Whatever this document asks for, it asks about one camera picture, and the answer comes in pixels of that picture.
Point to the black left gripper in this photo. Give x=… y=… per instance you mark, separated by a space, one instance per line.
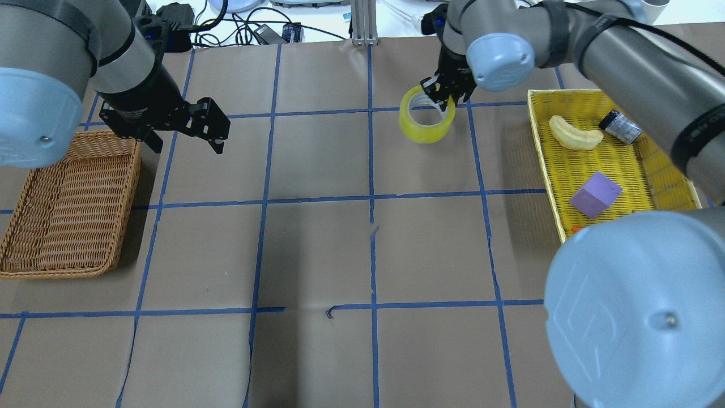
x=148 y=95

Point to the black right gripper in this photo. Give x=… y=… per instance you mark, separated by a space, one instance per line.
x=451 y=75

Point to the yellow tape roll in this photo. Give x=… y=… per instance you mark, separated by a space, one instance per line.
x=412 y=129

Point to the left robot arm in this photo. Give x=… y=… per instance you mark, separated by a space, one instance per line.
x=54 y=51

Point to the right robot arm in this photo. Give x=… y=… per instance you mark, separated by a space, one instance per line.
x=634 y=305

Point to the pale croissant toy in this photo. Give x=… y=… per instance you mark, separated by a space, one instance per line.
x=573 y=138

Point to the black power adapter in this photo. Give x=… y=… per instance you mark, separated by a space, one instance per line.
x=266 y=35

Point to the brown wicker basket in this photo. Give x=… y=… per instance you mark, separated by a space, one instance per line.
x=71 y=218

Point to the yellow plastic tray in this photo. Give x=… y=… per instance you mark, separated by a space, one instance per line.
x=649 y=179

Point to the purple foam block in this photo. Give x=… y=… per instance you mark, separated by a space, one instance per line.
x=596 y=195

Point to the small silver black can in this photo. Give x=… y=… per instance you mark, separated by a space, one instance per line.
x=618 y=125

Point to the aluminium frame post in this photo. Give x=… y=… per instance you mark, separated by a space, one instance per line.
x=364 y=23

